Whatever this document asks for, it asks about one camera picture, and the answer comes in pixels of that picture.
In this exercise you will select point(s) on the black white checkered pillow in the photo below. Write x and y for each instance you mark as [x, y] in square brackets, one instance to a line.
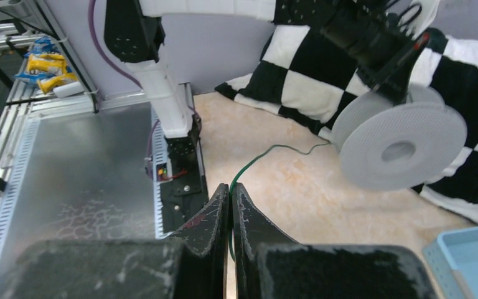
[304, 77]

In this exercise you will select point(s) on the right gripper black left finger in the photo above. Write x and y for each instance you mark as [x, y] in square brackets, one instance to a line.
[202, 250]

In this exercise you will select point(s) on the blue plastic bin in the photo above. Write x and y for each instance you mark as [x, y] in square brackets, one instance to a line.
[453, 260]

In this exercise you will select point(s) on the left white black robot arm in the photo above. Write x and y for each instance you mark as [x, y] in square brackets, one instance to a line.
[135, 35]

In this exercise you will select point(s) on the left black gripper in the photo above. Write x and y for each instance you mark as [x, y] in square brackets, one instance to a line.
[386, 65]

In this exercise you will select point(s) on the yellow blue snack packets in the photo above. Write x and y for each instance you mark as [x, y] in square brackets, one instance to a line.
[46, 68]

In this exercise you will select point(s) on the translucent white cable spool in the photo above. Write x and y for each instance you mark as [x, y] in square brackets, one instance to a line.
[386, 147]

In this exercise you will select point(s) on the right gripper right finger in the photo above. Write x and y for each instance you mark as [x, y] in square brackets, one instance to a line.
[251, 229]

